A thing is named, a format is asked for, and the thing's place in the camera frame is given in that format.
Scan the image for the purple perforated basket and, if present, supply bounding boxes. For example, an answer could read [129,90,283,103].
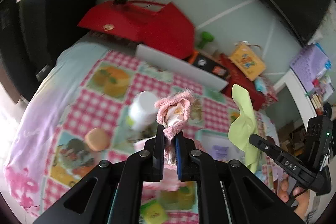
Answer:
[290,43,331,93]

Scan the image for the white medicine bottle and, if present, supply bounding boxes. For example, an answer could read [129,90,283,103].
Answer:
[126,91,158,132]

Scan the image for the dark red carton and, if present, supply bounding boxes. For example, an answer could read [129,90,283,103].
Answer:
[219,53,278,111]

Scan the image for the yellow handled gift box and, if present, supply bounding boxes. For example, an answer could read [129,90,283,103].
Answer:
[228,42,266,82]

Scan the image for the light green cloth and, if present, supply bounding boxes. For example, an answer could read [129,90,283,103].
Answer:
[228,84,260,173]

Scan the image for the white foam board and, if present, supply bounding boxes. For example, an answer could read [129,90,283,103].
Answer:
[135,44,228,92]

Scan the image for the checkered picture tablecloth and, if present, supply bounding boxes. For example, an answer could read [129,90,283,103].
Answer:
[5,42,239,217]

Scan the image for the beige round sponge puff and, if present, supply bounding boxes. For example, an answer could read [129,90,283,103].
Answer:
[84,128,110,152]

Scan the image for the black cabinet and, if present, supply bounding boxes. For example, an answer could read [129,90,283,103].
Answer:
[1,0,97,100]

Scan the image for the black orange box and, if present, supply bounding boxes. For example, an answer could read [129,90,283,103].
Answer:
[188,51,230,80]

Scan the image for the white teal-edged tray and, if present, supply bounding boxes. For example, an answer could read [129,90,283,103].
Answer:
[195,129,245,164]

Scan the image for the right hand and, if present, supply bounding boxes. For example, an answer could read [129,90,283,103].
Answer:
[277,177,310,219]

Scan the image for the green tissue pack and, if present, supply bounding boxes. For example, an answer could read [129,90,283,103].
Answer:
[140,200,169,224]

